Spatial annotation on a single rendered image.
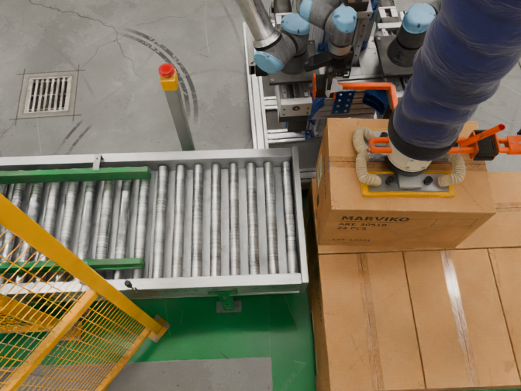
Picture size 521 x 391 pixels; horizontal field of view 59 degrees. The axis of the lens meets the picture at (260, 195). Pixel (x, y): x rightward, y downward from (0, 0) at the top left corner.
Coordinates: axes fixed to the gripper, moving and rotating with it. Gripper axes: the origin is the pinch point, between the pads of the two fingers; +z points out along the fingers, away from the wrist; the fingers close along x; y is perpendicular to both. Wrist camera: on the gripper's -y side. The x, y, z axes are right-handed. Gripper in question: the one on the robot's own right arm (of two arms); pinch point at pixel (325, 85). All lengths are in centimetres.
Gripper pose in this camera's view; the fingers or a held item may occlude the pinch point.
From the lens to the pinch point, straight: 181.2
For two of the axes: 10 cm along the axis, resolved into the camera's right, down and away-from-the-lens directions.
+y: 10.0, 0.0, -0.1
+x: 0.0, -9.1, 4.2
